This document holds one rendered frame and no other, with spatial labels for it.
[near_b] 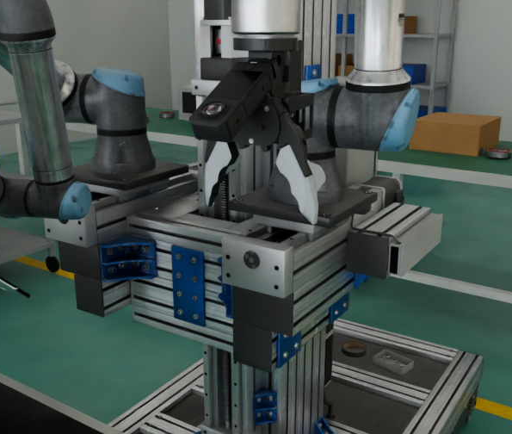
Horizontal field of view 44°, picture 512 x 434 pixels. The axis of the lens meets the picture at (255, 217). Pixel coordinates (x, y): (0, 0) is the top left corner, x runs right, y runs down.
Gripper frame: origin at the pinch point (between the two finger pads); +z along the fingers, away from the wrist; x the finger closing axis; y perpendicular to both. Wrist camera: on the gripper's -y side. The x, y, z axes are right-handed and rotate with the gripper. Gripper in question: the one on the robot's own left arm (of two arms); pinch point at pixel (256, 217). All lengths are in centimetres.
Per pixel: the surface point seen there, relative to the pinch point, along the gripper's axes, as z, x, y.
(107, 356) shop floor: 115, 147, 111
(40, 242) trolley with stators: 97, 248, 161
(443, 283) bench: 97, 37, 225
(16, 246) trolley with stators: 97, 254, 149
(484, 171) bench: 41, 24, 224
